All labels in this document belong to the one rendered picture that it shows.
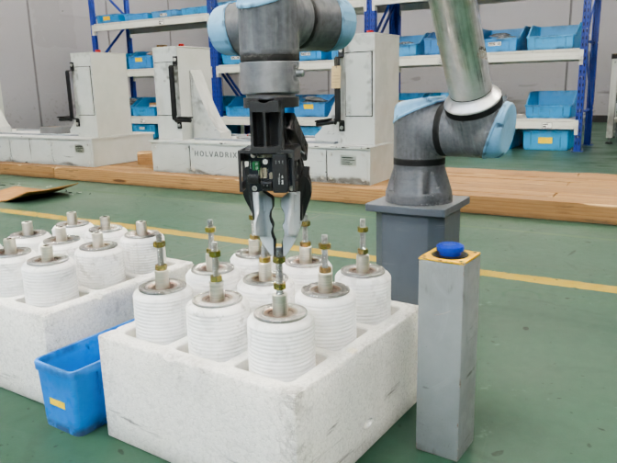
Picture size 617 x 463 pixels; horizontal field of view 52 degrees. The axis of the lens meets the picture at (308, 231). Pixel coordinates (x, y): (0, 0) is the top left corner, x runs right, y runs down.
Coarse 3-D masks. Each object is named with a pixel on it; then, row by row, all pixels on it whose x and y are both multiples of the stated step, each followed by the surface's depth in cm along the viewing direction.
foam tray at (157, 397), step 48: (384, 336) 99; (144, 384) 97; (192, 384) 90; (240, 384) 85; (288, 384) 83; (336, 384) 88; (384, 384) 101; (144, 432) 99; (192, 432) 92; (240, 432) 87; (288, 432) 81; (336, 432) 90; (384, 432) 103
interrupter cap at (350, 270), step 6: (354, 264) 110; (372, 264) 110; (342, 270) 107; (348, 270) 107; (354, 270) 108; (372, 270) 108; (378, 270) 107; (384, 270) 106; (348, 276) 105; (354, 276) 104; (360, 276) 104; (366, 276) 104; (372, 276) 104; (378, 276) 104
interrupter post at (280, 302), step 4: (284, 292) 88; (272, 296) 87; (276, 296) 87; (280, 296) 87; (284, 296) 87; (272, 300) 88; (276, 300) 87; (280, 300) 87; (284, 300) 87; (276, 304) 87; (280, 304) 87; (284, 304) 87; (276, 308) 87; (280, 308) 87; (284, 308) 87; (276, 312) 87; (280, 312) 87; (284, 312) 87; (276, 316) 87; (280, 316) 87
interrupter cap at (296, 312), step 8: (272, 304) 91; (288, 304) 91; (296, 304) 91; (256, 312) 88; (264, 312) 88; (272, 312) 89; (288, 312) 89; (296, 312) 88; (304, 312) 87; (264, 320) 85; (272, 320) 85; (280, 320) 85; (288, 320) 85; (296, 320) 85
